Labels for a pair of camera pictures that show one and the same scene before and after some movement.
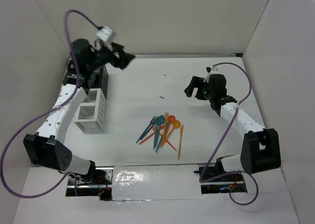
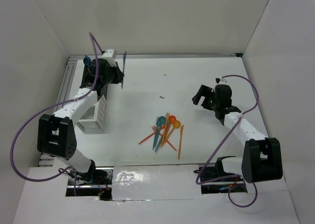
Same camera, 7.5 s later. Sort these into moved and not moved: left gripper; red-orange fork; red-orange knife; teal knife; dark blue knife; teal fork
Moved: dark blue knife; left gripper
Not moved: teal fork; red-orange fork; teal knife; red-orange knife
